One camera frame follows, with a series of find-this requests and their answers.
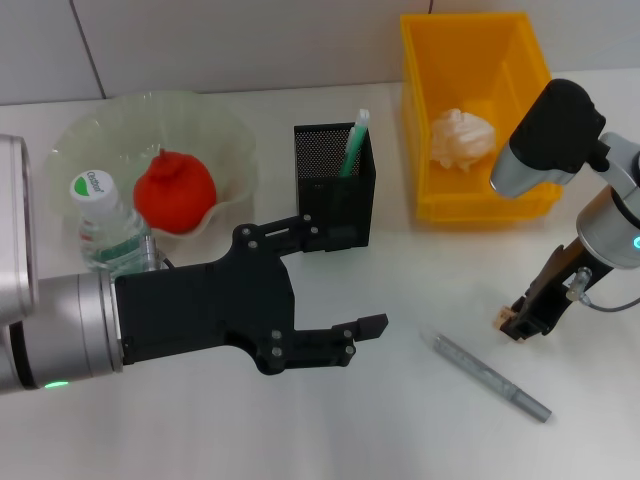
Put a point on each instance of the pale green glass fruit plate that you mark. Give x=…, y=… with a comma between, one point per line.
x=110, y=130

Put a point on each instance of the clear green-label water bottle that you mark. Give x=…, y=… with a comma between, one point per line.
x=110, y=235

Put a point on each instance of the small beige eraser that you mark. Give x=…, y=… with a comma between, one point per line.
x=504, y=317

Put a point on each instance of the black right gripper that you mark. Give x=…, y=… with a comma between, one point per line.
x=565, y=280

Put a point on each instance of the grey pen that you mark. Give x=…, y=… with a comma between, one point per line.
x=490, y=377

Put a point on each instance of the black mesh pen holder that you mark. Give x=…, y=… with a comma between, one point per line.
x=320, y=210

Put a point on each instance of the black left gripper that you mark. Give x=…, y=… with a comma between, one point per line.
x=210, y=310

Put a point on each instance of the white paper ball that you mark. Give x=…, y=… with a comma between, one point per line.
x=462, y=137

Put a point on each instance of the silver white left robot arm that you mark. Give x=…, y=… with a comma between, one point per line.
x=65, y=330

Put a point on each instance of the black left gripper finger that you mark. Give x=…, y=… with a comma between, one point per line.
x=372, y=326

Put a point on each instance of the yellow plastic bin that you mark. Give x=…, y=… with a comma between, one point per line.
x=500, y=65

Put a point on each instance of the green pen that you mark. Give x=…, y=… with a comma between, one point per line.
x=354, y=150

